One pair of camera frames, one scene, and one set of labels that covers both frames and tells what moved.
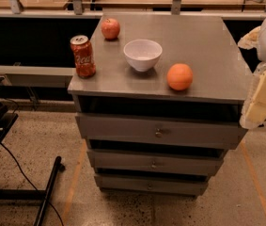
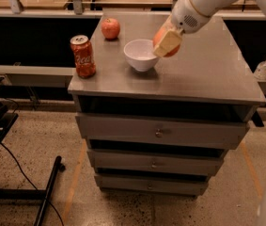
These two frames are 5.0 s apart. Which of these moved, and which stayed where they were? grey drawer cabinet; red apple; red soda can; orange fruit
Moved: orange fruit
Stayed: grey drawer cabinet; red apple; red soda can
